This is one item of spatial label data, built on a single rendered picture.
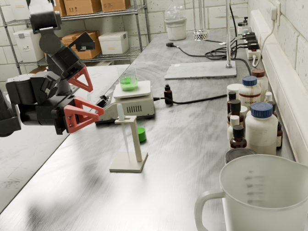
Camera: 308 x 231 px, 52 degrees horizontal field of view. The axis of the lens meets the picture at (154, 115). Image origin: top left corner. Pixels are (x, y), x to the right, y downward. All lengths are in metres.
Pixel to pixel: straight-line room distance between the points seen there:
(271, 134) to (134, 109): 0.45
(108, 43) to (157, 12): 0.61
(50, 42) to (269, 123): 0.60
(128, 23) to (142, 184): 2.94
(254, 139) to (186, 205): 0.22
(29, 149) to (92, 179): 0.29
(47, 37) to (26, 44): 2.70
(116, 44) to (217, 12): 1.07
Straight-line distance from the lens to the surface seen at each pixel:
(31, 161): 0.95
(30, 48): 3.63
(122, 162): 0.81
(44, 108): 0.79
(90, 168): 0.83
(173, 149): 0.85
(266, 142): 0.76
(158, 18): 3.48
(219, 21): 3.43
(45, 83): 0.79
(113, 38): 3.31
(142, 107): 1.01
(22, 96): 0.82
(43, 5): 1.04
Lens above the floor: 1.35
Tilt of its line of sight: 25 degrees down
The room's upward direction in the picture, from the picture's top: 8 degrees counter-clockwise
